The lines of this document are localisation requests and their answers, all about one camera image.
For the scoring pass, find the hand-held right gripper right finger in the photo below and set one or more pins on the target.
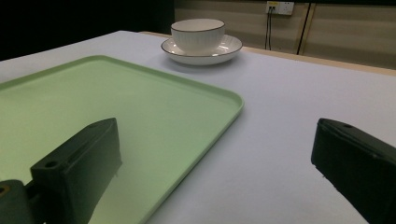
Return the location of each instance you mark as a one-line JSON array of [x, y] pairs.
[[358, 161]]

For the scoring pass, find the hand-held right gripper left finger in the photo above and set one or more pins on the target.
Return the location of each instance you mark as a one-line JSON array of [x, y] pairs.
[[77, 168]]

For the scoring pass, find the green plastic tray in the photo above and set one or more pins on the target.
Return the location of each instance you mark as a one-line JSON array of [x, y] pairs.
[[124, 118]]

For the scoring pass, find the white wall socket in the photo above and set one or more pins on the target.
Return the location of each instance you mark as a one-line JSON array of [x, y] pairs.
[[280, 7]]

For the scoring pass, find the white ceramic cup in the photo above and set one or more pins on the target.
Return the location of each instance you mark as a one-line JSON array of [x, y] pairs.
[[197, 35]]

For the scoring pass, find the white plate with dark rim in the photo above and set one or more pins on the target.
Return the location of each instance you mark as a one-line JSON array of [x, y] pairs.
[[229, 46]]

